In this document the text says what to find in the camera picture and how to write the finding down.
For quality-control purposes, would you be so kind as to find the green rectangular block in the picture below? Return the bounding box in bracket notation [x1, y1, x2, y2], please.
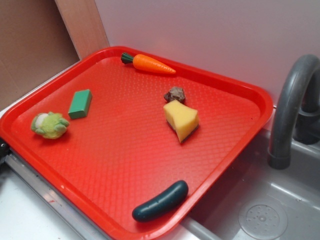
[68, 89, 92, 120]

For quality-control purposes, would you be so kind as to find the yellow sponge piece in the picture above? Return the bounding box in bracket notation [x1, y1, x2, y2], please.
[163, 100, 200, 143]

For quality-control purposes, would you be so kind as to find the red plastic tray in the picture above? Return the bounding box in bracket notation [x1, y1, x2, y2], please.
[0, 46, 273, 240]

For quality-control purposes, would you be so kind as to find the brown rock-like lump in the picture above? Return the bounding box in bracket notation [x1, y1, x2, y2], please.
[163, 86, 186, 104]

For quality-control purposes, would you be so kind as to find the orange plastic toy carrot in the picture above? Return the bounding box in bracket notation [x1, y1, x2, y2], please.
[120, 52, 176, 75]

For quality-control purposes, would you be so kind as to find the dark green toy cucumber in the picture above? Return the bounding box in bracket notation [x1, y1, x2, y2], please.
[132, 180, 189, 223]

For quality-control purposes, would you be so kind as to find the green plush cauliflower toy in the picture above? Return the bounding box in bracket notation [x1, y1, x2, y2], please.
[30, 112, 70, 140]

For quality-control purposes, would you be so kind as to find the grey plastic sink basin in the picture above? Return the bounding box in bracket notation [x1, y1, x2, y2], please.
[181, 130, 320, 240]

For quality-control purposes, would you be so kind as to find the wooden board panel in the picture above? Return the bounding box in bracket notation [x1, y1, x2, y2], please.
[55, 0, 110, 60]

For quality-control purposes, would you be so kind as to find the grey plastic faucet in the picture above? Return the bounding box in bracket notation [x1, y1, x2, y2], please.
[268, 54, 320, 170]

